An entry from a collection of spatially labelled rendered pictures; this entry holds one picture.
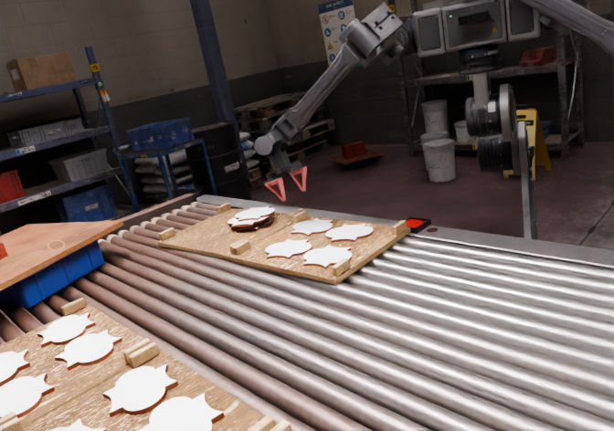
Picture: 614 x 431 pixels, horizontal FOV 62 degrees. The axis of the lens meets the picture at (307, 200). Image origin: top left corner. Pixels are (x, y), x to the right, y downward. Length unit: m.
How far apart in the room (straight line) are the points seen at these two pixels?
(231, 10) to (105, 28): 1.93
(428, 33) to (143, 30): 5.40
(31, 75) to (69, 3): 1.30
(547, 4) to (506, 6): 0.51
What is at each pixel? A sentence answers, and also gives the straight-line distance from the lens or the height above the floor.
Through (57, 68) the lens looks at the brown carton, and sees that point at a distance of 5.73.
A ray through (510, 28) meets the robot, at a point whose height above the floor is 1.42.
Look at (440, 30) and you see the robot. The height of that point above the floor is 1.45.
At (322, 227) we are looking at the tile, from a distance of 1.60.
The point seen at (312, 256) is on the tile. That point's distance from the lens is 1.40.
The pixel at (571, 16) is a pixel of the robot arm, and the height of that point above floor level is 1.44.
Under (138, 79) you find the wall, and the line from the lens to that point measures 6.82.
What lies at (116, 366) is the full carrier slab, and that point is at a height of 0.94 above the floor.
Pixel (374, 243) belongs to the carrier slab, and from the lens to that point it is 1.44.
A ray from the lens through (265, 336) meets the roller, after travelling 1.13.
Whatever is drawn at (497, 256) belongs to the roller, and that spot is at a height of 0.92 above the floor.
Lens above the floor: 1.48
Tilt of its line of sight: 16 degrees down
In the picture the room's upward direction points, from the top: 11 degrees counter-clockwise
